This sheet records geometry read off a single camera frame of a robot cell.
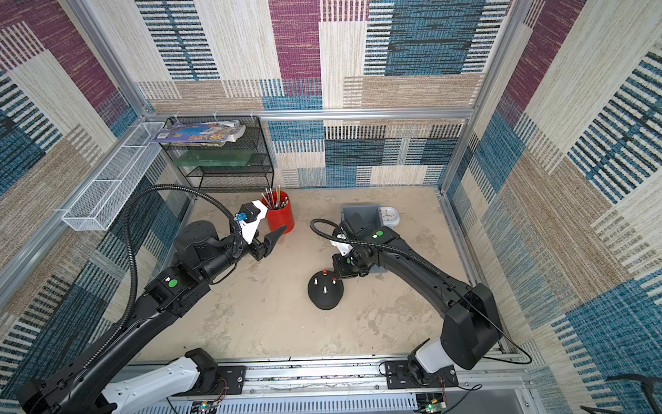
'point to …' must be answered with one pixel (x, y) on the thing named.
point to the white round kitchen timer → (390, 216)
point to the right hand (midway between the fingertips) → (339, 277)
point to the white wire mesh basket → (97, 207)
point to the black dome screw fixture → (325, 289)
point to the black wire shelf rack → (259, 176)
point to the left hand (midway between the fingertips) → (275, 217)
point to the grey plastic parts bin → (360, 217)
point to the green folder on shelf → (213, 158)
